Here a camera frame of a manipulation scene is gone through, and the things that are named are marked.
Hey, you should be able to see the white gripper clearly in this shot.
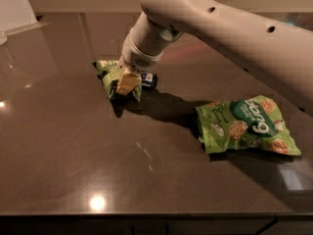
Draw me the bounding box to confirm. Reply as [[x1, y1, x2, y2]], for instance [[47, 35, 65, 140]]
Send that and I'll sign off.
[[116, 34, 161, 95]]

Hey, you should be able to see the green jalapeno chip bag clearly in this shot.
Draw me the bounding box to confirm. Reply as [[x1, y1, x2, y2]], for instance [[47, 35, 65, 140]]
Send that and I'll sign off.
[[93, 61, 142, 102]]

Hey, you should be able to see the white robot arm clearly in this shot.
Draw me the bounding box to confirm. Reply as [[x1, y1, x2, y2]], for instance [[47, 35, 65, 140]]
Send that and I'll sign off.
[[116, 0, 313, 116]]

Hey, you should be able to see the green coconut rice crisps bag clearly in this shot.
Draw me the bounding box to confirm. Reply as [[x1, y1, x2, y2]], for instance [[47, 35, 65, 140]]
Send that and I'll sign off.
[[195, 95, 301, 156]]

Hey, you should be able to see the small blue snack packet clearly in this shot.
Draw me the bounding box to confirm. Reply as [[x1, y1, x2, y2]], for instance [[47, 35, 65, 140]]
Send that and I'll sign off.
[[141, 72, 157, 89]]

